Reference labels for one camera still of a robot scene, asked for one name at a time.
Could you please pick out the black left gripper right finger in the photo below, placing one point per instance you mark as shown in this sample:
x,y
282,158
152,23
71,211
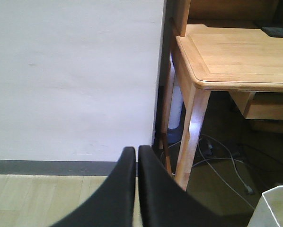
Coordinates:
x,y
165,204

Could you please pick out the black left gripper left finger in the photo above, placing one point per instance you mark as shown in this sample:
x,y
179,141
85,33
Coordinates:
x,y
111,205

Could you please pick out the white plastic trash bin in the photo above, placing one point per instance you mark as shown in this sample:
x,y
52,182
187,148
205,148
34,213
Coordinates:
x,y
269,210

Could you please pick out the wooden desk drawer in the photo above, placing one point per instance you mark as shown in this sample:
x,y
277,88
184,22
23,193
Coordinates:
x,y
259,105

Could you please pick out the wooden desk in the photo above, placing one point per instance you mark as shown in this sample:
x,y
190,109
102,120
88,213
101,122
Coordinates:
x,y
219,45

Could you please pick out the black monitor stand base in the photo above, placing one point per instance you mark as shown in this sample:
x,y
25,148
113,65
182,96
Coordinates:
x,y
276,32

